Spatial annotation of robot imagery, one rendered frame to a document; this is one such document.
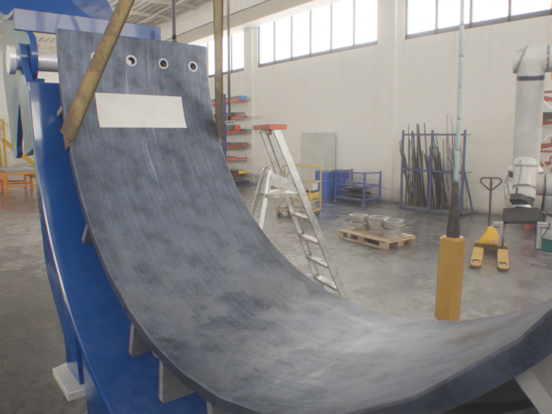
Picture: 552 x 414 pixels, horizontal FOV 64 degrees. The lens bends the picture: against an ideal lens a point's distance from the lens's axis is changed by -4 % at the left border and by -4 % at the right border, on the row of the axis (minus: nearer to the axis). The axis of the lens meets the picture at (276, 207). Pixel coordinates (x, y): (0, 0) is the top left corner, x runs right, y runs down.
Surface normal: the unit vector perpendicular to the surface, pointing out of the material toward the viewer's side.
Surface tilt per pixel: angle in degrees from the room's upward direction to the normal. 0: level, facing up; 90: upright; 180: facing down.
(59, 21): 86
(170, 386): 99
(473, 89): 90
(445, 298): 90
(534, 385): 90
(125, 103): 75
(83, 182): 55
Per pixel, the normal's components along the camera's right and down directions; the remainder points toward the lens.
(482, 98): -0.78, 0.09
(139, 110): 0.61, -0.15
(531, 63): -0.48, 0.30
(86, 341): 0.33, -0.78
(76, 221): 0.53, -0.44
